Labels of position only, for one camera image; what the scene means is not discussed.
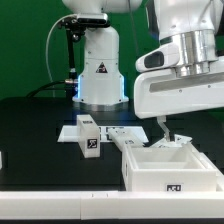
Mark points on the white cabinet body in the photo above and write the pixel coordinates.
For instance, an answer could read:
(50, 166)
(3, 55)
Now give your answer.
(166, 169)

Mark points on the white fence bar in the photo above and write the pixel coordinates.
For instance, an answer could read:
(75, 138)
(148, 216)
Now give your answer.
(210, 166)
(110, 205)

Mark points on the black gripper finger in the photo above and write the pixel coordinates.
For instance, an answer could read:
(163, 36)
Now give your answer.
(161, 120)

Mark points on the long white door panel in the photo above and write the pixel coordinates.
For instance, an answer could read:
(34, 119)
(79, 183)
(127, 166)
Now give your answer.
(123, 136)

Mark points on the short white door panel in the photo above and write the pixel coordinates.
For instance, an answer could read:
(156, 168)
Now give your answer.
(178, 141)

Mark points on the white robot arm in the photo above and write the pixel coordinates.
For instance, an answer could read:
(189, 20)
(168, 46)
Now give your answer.
(179, 68)

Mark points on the white marker base sheet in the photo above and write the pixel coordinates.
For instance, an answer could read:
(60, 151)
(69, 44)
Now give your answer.
(69, 133)

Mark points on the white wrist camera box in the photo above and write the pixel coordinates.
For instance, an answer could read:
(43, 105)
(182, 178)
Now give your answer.
(165, 56)

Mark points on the white cabinet top block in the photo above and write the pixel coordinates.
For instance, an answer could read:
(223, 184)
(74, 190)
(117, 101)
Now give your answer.
(88, 136)

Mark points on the white right fence bar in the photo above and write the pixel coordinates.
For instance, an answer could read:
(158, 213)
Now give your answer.
(210, 166)

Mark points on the white front fence bar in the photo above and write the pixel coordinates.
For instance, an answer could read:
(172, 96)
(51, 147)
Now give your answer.
(110, 205)

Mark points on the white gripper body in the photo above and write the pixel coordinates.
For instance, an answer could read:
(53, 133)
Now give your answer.
(161, 93)

